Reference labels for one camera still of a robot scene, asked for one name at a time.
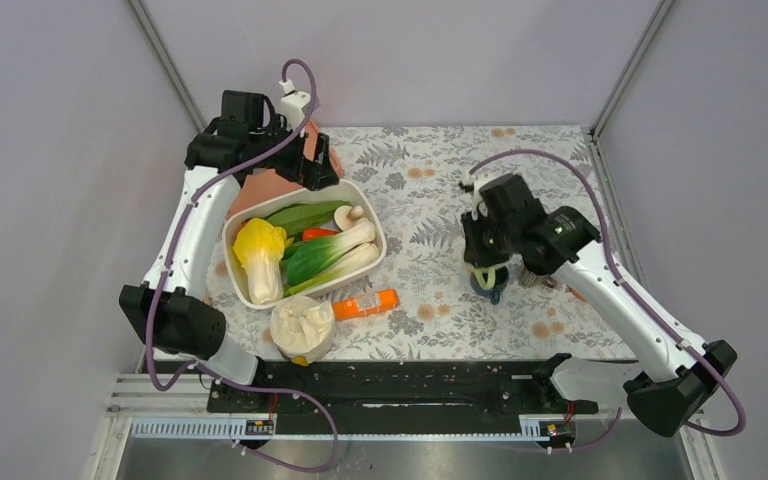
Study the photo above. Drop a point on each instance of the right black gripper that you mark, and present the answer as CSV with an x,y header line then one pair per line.
x,y
474,253

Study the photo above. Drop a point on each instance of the yellow napa cabbage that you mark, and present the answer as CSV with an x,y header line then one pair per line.
x,y
259,248

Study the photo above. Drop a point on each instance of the dark brown mug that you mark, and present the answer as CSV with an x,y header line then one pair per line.
x,y
528,279

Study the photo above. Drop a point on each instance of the navy round cup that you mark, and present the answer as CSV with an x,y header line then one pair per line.
x,y
494,295

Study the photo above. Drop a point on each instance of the cream cloth bag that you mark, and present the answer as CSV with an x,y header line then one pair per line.
x,y
303,329

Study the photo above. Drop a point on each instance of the white vegetable tub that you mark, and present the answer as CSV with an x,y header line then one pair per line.
x,y
345,190

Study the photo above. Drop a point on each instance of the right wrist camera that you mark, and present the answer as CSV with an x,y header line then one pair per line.
x,y
472,185

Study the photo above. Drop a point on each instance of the orange tube package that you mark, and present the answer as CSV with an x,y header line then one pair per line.
x,y
366,305

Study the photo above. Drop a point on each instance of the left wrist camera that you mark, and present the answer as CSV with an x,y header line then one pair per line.
x,y
293,104

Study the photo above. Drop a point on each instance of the white mushroom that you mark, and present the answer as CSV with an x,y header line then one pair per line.
x,y
346,217

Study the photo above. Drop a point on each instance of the red pepper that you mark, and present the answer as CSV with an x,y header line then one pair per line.
x,y
312,233

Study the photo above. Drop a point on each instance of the green leaf vegetable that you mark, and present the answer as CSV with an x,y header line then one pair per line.
x,y
294,219

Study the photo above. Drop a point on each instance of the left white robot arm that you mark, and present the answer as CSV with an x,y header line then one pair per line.
x,y
167,309

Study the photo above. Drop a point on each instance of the light green mug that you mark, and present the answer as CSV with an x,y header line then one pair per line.
x,y
485,276

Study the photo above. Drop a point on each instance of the lower bok choy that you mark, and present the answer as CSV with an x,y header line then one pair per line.
x,y
356,259

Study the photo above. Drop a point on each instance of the upper bok choy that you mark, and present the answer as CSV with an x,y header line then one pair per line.
x,y
317,255

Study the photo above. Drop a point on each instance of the bok choy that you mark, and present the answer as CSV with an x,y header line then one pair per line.
x,y
317,255
356,259

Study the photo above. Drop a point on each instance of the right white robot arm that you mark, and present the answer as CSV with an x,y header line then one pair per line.
x,y
675,370

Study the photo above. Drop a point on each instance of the pink tray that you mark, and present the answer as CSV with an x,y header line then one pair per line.
x,y
267,184

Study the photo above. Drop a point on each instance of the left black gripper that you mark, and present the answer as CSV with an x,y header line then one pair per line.
x,y
315,174

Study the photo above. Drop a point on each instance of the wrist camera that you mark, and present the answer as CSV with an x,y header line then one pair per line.
x,y
472,185
293,104

